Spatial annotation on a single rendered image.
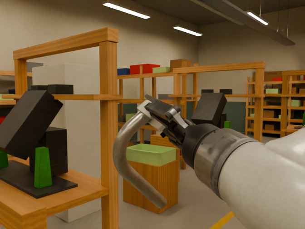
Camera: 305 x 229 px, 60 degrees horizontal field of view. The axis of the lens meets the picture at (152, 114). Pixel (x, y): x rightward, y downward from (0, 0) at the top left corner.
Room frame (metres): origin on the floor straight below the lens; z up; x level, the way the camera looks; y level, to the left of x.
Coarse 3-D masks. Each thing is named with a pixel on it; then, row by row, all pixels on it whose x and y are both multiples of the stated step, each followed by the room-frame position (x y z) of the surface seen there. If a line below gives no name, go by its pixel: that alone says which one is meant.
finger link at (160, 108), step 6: (156, 102) 0.49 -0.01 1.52; (162, 102) 0.47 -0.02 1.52; (150, 108) 0.48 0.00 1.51; (156, 108) 0.47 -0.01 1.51; (162, 108) 0.45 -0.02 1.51; (168, 108) 0.44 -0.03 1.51; (174, 108) 0.42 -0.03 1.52; (156, 114) 0.47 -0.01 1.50; (162, 114) 0.43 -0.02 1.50; (168, 114) 0.41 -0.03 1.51
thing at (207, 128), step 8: (184, 120) 0.42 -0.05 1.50; (176, 128) 0.43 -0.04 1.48; (184, 128) 0.41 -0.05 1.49; (192, 128) 0.40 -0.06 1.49; (200, 128) 0.39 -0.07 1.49; (208, 128) 0.39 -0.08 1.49; (216, 128) 0.39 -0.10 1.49; (184, 136) 0.42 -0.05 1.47; (192, 136) 0.39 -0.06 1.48; (200, 136) 0.38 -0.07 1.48; (184, 144) 0.39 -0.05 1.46; (192, 144) 0.38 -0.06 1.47; (184, 152) 0.39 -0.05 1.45; (192, 152) 0.37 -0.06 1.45; (184, 160) 0.40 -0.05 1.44; (192, 160) 0.38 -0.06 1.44; (192, 168) 0.39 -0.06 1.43
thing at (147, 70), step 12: (180, 60) 5.49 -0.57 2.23; (120, 72) 6.61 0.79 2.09; (132, 72) 6.35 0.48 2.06; (144, 72) 6.07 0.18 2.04; (156, 72) 5.86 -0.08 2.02; (168, 72) 5.60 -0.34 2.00; (120, 84) 7.18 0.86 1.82; (120, 108) 7.19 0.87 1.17; (120, 120) 6.65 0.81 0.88; (132, 144) 6.67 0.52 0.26; (180, 156) 5.40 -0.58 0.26
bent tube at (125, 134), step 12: (144, 96) 0.59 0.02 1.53; (132, 120) 0.56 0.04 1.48; (144, 120) 0.56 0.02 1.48; (120, 132) 0.56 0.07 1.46; (132, 132) 0.56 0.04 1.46; (120, 144) 0.55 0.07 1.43; (120, 156) 0.56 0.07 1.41; (120, 168) 0.57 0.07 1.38; (132, 168) 0.59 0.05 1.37; (132, 180) 0.59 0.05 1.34; (144, 180) 0.61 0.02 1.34; (144, 192) 0.61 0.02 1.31; (156, 192) 0.63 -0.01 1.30; (156, 204) 0.64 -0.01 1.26
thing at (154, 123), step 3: (150, 120) 0.58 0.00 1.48; (153, 120) 0.57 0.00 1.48; (156, 120) 0.57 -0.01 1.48; (150, 123) 0.57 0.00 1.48; (153, 123) 0.56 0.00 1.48; (156, 123) 0.56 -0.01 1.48; (159, 123) 0.55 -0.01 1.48; (153, 126) 0.56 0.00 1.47; (156, 126) 0.55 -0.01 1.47; (159, 126) 0.54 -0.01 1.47; (162, 126) 0.54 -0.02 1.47; (159, 129) 0.54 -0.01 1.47; (162, 129) 0.54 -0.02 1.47
